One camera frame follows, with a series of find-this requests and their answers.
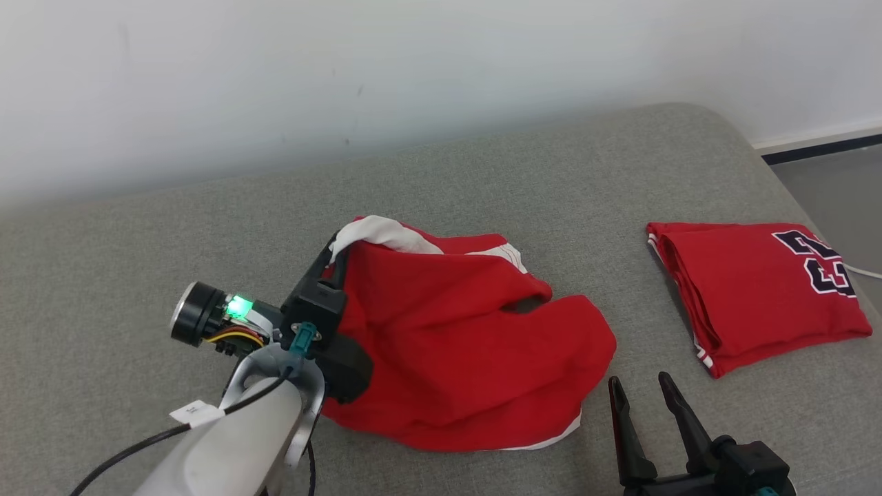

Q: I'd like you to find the red garment with white band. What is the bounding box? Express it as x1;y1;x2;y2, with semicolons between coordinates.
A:
320;215;618;453

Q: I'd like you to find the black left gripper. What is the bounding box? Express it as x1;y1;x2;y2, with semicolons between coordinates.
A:
311;234;375;406

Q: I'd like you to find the red jersey with number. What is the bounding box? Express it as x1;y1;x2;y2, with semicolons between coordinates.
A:
646;222;874;379

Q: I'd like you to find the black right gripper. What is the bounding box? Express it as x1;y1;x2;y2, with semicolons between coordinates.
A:
608;372;719;496

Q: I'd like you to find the white left cable tag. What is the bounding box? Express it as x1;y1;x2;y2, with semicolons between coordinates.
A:
170;400;226;426

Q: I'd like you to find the dark skirting board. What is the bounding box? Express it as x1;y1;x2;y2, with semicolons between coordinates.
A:
761;132;882;166

